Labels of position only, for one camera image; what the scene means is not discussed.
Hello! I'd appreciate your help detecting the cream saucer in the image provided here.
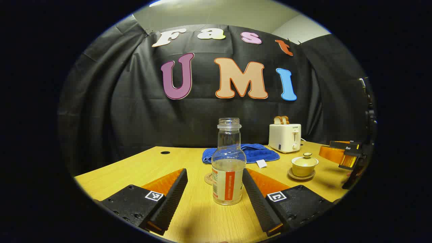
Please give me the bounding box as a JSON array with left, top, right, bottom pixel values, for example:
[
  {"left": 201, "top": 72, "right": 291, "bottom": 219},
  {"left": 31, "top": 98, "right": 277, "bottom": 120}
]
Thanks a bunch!
[{"left": 288, "top": 168, "right": 316, "bottom": 180}]

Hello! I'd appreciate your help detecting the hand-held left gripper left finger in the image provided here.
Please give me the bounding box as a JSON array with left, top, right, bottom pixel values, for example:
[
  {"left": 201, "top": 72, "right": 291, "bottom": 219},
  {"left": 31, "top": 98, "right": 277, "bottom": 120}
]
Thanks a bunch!
[{"left": 101, "top": 168, "right": 188, "bottom": 236}]

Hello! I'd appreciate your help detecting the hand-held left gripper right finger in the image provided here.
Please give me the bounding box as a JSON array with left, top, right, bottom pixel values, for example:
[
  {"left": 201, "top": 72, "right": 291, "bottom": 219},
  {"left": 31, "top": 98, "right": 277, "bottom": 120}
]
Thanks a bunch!
[{"left": 242, "top": 168, "right": 334, "bottom": 237}]

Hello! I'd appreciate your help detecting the blue towel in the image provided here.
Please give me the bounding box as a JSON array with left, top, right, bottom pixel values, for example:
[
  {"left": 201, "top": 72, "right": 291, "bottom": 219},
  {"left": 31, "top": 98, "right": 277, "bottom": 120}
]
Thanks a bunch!
[{"left": 202, "top": 144, "right": 280, "bottom": 165}]

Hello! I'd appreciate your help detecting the black backdrop cloth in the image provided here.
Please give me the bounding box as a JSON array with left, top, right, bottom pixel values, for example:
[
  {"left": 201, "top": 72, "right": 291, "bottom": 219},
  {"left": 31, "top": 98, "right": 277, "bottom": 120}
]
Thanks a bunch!
[{"left": 57, "top": 15, "right": 377, "bottom": 176}]

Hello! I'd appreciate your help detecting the cream teacup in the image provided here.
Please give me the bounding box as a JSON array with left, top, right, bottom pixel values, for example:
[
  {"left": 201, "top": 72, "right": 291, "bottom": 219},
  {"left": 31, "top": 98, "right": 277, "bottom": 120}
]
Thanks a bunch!
[{"left": 292, "top": 162, "right": 318, "bottom": 177}]

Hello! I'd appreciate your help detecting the clear water bottle orange label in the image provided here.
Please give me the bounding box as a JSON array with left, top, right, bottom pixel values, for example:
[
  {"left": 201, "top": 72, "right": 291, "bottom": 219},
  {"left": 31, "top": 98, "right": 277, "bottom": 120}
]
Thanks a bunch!
[{"left": 212, "top": 118, "right": 247, "bottom": 206}]

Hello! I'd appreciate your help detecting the cream teacup lid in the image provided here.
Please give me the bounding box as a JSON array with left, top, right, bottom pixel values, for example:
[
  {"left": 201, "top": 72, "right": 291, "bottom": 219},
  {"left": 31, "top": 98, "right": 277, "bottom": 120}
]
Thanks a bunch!
[{"left": 292, "top": 153, "right": 318, "bottom": 167}]

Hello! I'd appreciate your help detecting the white toaster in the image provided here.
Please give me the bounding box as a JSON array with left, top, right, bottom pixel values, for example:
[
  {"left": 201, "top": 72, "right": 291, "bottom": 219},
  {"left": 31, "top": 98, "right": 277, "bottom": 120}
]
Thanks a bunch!
[{"left": 269, "top": 124, "right": 302, "bottom": 154}]

